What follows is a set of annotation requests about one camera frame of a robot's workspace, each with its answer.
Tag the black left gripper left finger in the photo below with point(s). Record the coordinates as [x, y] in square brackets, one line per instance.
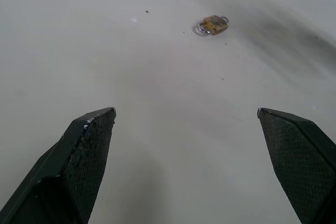
[65, 171]

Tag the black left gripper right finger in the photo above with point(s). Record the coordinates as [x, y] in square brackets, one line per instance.
[299, 166]

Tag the small brass padlock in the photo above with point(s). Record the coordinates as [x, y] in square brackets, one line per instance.
[215, 24]

